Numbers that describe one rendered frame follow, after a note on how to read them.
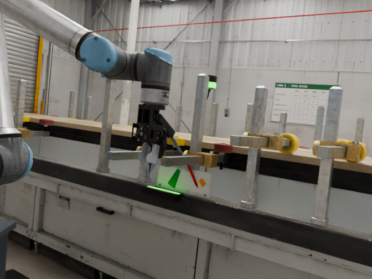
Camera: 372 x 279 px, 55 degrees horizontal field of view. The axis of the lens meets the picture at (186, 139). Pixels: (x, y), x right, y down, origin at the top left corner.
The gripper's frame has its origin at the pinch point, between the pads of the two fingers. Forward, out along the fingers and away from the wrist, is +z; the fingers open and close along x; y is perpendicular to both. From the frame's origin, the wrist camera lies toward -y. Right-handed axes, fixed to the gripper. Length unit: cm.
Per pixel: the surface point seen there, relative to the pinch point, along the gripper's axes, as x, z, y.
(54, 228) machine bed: -118, 61, -55
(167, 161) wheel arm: 1.2, -1.9, -6.4
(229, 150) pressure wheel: 3.6, -5.7, -46.1
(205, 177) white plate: 3.2, 4.7, -29.3
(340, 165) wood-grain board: 47, -6, -52
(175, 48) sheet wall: -518, -207, -698
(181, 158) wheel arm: 1.4, -2.8, -14.0
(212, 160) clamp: 4.9, -2.0, -30.5
